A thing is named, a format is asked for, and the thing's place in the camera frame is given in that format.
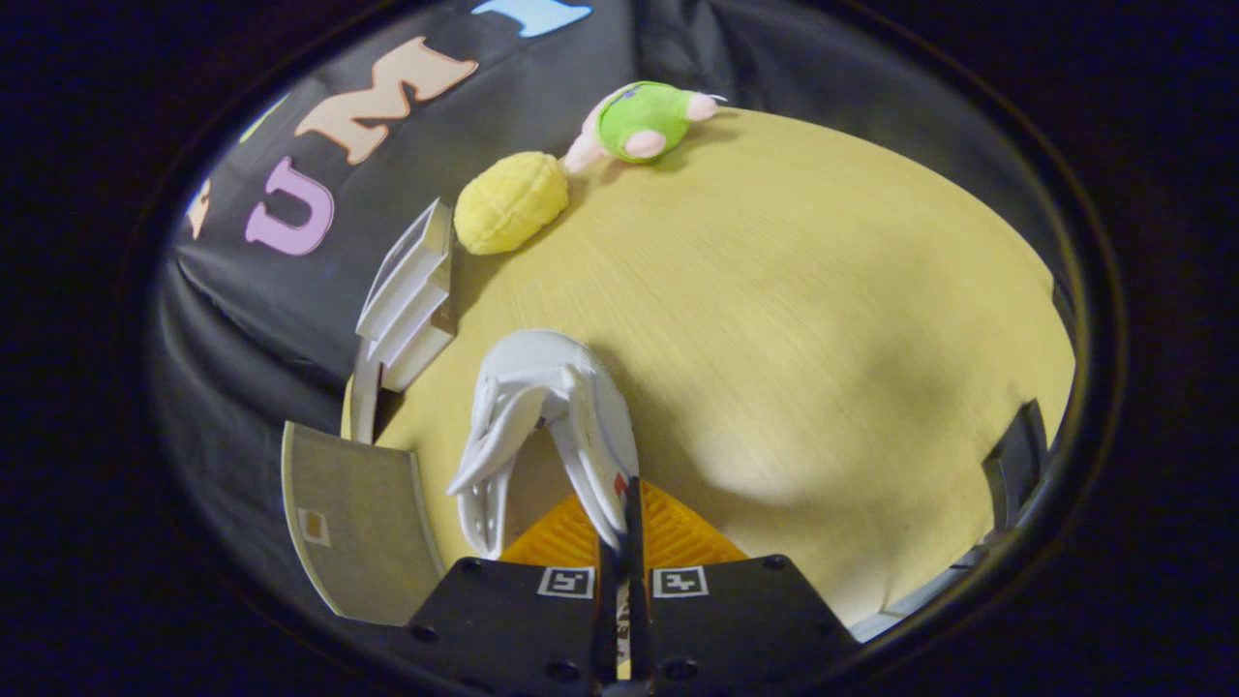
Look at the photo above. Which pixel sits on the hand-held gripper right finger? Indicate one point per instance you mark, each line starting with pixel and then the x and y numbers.
pixel 745 634

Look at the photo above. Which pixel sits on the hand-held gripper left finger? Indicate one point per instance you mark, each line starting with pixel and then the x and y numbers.
pixel 513 634

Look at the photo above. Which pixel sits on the grey storage box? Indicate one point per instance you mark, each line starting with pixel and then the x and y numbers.
pixel 363 532

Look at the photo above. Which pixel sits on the white canvas shoe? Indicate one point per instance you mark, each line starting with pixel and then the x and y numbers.
pixel 557 397

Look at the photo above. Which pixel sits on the plain white box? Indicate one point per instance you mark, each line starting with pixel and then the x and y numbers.
pixel 426 360
pixel 426 324

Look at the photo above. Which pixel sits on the black backdrop cloth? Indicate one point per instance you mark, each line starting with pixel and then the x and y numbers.
pixel 290 319

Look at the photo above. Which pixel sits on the yellow plush ball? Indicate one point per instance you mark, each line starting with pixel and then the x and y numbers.
pixel 511 201

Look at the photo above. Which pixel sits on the green and pink plush toy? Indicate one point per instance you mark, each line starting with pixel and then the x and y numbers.
pixel 644 118

